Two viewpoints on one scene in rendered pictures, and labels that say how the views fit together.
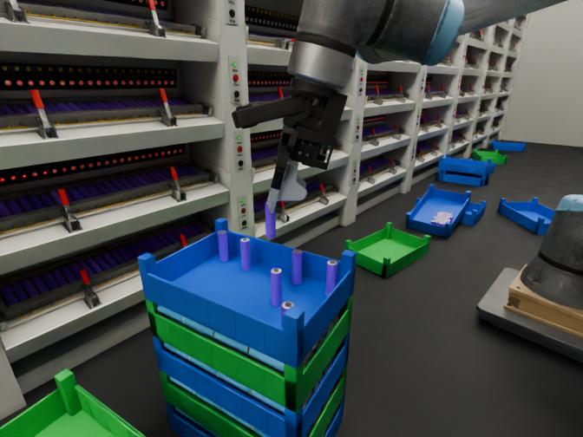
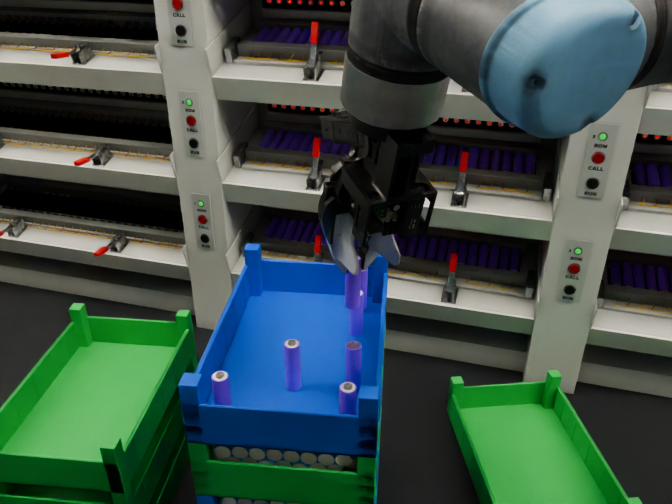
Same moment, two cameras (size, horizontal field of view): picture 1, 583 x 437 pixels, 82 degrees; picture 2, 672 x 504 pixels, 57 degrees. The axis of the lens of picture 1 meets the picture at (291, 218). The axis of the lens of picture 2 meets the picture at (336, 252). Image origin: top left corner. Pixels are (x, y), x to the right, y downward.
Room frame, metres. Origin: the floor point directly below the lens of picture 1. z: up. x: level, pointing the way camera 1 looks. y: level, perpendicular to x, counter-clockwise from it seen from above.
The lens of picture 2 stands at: (0.27, -0.50, 0.81)
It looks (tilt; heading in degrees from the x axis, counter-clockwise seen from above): 29 degrees down; 65
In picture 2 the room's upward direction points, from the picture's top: straight up
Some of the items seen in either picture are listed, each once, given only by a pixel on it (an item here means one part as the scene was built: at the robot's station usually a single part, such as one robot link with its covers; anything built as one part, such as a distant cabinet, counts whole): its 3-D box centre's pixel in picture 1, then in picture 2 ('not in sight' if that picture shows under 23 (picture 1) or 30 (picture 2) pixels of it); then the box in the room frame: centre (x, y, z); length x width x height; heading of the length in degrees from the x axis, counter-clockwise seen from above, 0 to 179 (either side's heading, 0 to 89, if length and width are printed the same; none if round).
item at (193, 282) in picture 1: (249, 275); (301, 333); (0.49, 0.07, 0.36); 0.30 x 0.20 x 0.08; 59
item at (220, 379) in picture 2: (288, 323); (222, 397); (0.37, 0.00, 0.36); 0.02 x 0.02 x 0.06
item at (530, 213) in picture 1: (536, 214); not in sight; (1.59, -1.24, 0.04); 0.30 x 0.20 x 0.08; 3
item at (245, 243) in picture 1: (245, 253); (356, 312); (0.57, 0.09, 0.36); 0.02 x 0.02 x 0.06
